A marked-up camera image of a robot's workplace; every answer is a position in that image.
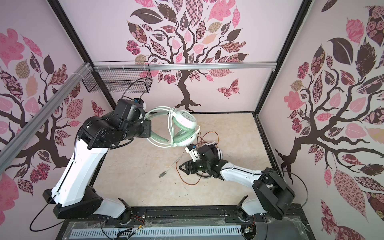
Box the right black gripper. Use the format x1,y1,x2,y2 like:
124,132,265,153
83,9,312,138
179,157,211,175

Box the mint green white headphones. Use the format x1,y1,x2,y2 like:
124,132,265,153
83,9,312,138
144,106,201,148

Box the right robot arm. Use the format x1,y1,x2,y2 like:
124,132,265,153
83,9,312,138
179,144,296,220

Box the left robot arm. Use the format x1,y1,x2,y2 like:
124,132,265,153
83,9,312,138
43,98,151,225

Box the black white headphones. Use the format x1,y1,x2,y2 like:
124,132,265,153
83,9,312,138
198,143,223,161

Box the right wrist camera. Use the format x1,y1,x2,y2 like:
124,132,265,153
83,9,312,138
185,144,200,162

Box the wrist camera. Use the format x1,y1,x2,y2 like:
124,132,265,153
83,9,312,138
133,98,146,109
185,144,200,162

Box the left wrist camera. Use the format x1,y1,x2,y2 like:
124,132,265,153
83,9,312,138
133,98,146,109

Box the orange headphone cable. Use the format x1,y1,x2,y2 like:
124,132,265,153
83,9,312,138
175,131,220,186

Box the black wire basket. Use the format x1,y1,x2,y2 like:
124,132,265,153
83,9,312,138
82,60,153,94

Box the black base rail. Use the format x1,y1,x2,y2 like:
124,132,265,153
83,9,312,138
56,204,315,240

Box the aluminium rail back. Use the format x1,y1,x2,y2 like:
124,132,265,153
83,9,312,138
93,62,277,71

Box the aluminium rail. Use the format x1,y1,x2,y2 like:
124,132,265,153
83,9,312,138
1,63,92,173
93,62,277,71

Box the aluminium rail left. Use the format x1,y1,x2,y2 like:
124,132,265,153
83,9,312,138
1,63,92,173

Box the white slotted cable duct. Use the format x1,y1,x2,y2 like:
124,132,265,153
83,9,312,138
64,226,244,240

